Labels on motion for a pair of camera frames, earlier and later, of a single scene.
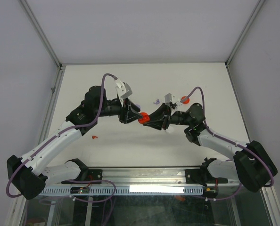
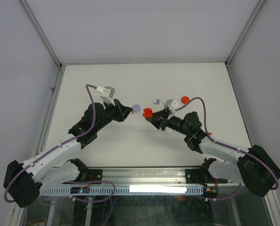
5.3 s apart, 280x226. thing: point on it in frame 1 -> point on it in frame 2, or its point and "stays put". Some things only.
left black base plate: (87, 174) stays put
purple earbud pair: (157, 101) stays put
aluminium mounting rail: (145, 176) stays put
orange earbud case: (145, 118) -> (148, 113)
